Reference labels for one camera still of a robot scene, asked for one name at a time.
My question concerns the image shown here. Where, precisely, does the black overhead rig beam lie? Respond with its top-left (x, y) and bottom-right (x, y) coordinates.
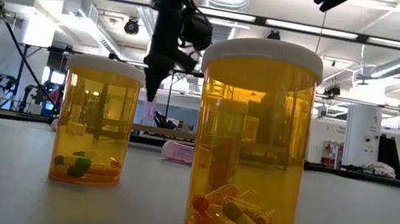
top-left (92, 0), bottom-right (400, 52)

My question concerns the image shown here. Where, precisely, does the black metal table frame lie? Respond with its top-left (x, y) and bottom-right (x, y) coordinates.
top-left (0, 109), bottom-right (400, 189)

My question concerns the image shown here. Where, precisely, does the large orange medicine bottle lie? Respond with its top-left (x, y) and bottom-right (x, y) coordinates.
top-left (173, 28), bottom-right (329, 224)
top-left (46, 51), bottom-right (149, 193)

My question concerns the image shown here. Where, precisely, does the white round pillar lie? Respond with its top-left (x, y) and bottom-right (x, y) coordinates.
top-left (339, 102), bottom-right (388, 172)

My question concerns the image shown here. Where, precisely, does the black angular stand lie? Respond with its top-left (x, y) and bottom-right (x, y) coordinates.
top-left (373, 133), bottom-right (400, 181)

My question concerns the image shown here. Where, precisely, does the red white cabinet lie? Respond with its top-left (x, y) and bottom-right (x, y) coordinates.
top-left (319, 139), bottom-right (345, 169)

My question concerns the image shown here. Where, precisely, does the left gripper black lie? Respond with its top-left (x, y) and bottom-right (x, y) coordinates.
top-left (137, 0), bottom-right (207, 109)

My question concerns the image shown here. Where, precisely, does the black ceiling spotlight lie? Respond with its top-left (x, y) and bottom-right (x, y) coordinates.
top-left (323, 83), bottom-right (343, 99)
top-left (122, 17), bottom-right (142, 37)

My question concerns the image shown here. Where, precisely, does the white cloth heap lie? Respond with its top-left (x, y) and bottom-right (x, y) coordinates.
top-left (361, 158), bottom-right (399, 180)

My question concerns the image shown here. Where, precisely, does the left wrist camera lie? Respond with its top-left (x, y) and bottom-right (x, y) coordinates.
top-left (177, 10), bottom-right (217, 54)

